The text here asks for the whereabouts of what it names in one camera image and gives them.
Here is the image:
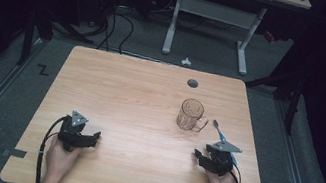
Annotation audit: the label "grey tape strip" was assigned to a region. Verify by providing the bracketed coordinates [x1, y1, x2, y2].
[1, 146, 29, 161]

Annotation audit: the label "black floor cables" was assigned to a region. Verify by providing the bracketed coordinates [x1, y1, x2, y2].
[95, 1, 139, 57]

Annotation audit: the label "small red object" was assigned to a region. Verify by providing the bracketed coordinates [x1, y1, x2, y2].
[262, 29, 278, 44]

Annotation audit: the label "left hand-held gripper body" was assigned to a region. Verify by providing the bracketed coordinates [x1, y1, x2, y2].
[54, 107, 91, 155]

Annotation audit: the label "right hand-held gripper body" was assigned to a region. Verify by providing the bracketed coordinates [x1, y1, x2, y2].
[200, 138, 244, 181]

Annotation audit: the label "blue toothbrush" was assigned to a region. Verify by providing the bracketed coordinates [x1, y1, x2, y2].
[205, 119, 246, 169]

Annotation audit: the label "clear glass mug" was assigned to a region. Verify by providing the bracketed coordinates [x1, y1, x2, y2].
[174, 96, 213, 136]

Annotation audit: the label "person's left hand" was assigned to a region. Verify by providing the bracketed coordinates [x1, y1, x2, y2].
[42, 134, 85, 182]

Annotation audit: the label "grey round table grommet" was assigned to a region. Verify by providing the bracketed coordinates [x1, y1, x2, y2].
[185, 78, 200, 90]

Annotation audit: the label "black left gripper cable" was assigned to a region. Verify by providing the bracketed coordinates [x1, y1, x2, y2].
[33, 113, 68, 183]

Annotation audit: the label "black zigzag floor tape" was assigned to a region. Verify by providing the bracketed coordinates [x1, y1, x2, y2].
[35, 63, 51, 77]

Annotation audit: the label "white metal-legged desk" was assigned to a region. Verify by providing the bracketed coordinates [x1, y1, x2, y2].
[158, 0, 313, 86]

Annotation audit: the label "small white floor scrap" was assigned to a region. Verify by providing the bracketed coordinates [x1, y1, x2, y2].
[180, 55, 193, 68]

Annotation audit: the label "black metal stand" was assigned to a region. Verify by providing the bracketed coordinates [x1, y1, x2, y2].
[237, 60, 309, 137]
[15, 1, 99, 78]

